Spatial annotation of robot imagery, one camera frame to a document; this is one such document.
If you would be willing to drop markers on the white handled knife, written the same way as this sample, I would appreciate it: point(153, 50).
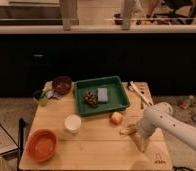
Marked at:
point(134, 87)

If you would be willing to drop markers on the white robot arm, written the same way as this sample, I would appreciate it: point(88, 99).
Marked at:
point(160, 116)

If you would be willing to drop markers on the green plastic tray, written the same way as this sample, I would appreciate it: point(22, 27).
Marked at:
point(117, 98)

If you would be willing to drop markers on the wooden table board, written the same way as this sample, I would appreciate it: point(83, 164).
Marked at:
point(97, 146)

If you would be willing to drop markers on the dark brown bowl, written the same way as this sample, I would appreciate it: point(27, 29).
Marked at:
point(62, 84)

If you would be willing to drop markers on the yellow banana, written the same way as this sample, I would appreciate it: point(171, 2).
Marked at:
point(131, 129)

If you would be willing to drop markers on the black clamp handle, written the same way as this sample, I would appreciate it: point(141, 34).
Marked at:
point(22, 125)

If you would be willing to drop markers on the orange red bowl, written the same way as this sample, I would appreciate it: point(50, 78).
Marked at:
point(41, 145)

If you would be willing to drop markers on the small silver foil item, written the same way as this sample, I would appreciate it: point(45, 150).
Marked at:
point(52, 94)

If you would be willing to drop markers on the dark grape bunch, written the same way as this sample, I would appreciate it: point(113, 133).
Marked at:
point(91, 99)

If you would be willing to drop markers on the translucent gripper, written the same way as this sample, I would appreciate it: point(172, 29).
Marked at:
point(141, 142)

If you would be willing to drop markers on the white cup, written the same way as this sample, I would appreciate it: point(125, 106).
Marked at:
point(72, 123)

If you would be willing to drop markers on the green glass cup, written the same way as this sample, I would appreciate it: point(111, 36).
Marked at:
point(39, 96)

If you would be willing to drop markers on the red yellow apple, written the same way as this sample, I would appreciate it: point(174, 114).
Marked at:
point(116, 118)

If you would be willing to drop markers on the grey sponge block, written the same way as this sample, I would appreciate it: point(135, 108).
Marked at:
point(102, 95)

